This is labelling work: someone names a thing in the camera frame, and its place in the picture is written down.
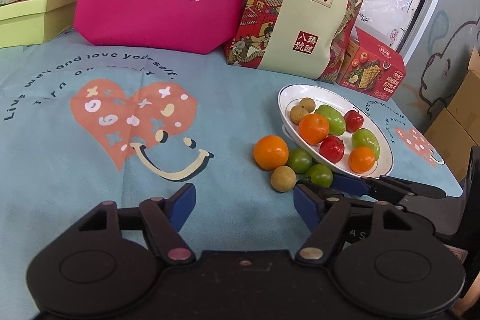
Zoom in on orange tangerine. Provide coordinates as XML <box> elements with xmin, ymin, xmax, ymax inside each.
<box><xmin>253</xmin><ymin>135</ymin><xmax>289</xmax><ymax>171</ymax></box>
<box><xmin>298</xmin><ymin>114</ymin><xmax>329</xmax><ymax>145</ymax></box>
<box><xmin>348</xmin><ymin>146</ymin><xmax>376</xmax><ymax>174</ymax></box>

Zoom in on brown longan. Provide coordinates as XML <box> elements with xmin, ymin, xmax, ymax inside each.
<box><xmin>299</xmin><ymin>97</ymin><xmax>317</xmax><ymax>113</ymax></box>
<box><xmin>289</xmin><ymin>105</ymin><xmax>309</xmax><ymax>125</ymax></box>
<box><xmin>270</xmin><ymin>166</ymin><xmax>297</xmax><ymax>193</ymax></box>

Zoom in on green round fruit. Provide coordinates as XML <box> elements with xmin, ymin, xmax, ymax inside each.
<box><xmin>286</xmin><ymin>148</ymin><xmax>312</xmax><ymax>175</ymax></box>
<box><xmin>304</xmin><ymin>164</ymin><xmax>333</xmax><ymax>188</ymax></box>

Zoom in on large green mango fruit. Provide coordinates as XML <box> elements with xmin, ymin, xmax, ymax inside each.
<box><xmin>315</xmin><ymin>105</ymin><xmax>346</xmax><ymax>136</ymax></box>

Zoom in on small red apple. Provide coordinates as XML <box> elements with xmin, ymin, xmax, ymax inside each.
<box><xmin>343</xmin><ymin>110</ymin><xmax>364</xmax><ymax>133</ymax></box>

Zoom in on brown longan front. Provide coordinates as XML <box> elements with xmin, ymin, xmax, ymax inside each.
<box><xmin>289</xmin><ymin>105</ymin><xmax>309</xmax><ymax>125</ymax></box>

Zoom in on green round fruit front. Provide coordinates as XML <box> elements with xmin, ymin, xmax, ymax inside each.
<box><xmin>304</xmin><ymin>164</ymin><xmax>333</xmax><ymax>188</ymax></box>

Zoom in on green mango in plate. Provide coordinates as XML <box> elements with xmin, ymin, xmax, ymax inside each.
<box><xmin>352</xmin><ymin>128</ymin><xmax>380</xmax><ymax>161</ymax></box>

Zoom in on orange tangerine in plate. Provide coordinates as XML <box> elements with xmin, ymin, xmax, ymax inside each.
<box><xmin>298</xmin><ymin>114</ymin><xmax>329</xmax><ymax>145</ymax></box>

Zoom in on brown cardboard boxes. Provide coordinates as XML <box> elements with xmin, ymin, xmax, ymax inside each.
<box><xmin>425</xmin><ymin>48</ymin><xmax>480</xmax><ymax>180</ymax></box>

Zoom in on white oval plate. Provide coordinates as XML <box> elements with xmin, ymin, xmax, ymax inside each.
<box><xmin>277</xmin><ymin>84</ymin><xmax>394</xmax><ymax>179</ymax></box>

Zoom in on red cracker box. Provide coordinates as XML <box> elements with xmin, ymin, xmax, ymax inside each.
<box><xmin>336</xmin><ymin>28</ymin><xmax>406</xmax><ymax>101</ymax></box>

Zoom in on blue printed tablecloth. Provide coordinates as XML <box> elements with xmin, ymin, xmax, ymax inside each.
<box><xmin>1</xmin><ymin>32</ymin><xmax>465</xmax><ymax>319</ymax></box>

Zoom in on red patterned gift bag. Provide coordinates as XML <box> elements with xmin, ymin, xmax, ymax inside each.
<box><xmin>225</xmin><ymin>0</ymin><xmax>364</xmax><ymax>84</ymax></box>

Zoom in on floral white plastic bag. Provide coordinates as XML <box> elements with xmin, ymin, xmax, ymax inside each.
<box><xmin>355</xmin><ymin>0</ymin><xmax>412</xmax><ymax>49</ymax></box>

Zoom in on light green box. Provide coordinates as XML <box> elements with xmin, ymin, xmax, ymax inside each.
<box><xmin>0</xmin><ymin>0</ymin><xmax>77</xmax><ymax>48</ymax></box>

